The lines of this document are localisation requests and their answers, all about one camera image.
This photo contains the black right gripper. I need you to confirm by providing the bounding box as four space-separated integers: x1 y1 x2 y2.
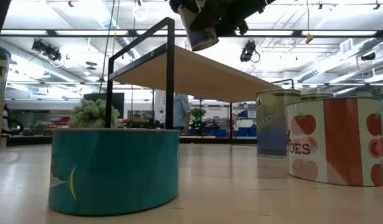
169 0 277 37

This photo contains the cream dark can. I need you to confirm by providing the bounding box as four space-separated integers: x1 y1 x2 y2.
177 4 220 52

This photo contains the green blue pea can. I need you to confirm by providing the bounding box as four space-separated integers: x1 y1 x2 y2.
255 88 302 159

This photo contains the green rimmed can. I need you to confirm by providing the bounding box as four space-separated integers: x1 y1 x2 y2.
300 92 335 101

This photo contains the teal fish can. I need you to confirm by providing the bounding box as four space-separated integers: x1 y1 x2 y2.
48 128 181 217

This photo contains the red white tomato can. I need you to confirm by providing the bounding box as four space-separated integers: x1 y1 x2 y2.
285 96 383 187

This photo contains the black overhead beam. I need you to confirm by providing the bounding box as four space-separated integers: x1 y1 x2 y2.
0 29 383 39

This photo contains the person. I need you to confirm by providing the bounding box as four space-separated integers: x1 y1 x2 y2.
173 92 192 131

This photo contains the small green plant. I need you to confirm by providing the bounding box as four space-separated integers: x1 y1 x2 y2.
190 107 207 136

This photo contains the black monitor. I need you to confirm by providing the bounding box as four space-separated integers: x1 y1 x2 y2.
83 92 125 119

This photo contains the bushy plant in white pot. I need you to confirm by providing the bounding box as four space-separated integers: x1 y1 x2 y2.
68 98 121 129

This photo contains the white ceiling vent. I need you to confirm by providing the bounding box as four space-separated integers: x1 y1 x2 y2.
339 38 354 54

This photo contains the red storage rack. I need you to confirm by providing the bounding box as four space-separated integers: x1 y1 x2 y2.
47 115 71 129

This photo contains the black frame wooden shelf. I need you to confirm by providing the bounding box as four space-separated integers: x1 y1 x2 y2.
104 17 295 144

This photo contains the black hanging camera with cable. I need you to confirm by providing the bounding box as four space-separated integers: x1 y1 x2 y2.
240 39 261 63

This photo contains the thin black hanging cable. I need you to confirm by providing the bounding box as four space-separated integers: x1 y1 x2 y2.
99 0 116 94

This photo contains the yellow hanging cable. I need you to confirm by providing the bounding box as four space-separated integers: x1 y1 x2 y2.
305 0 314 44

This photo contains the black ceiling camera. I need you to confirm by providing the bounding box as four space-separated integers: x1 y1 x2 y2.
31 39 62 62

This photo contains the black looped cable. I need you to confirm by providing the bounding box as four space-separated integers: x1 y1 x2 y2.
1 105 25 136

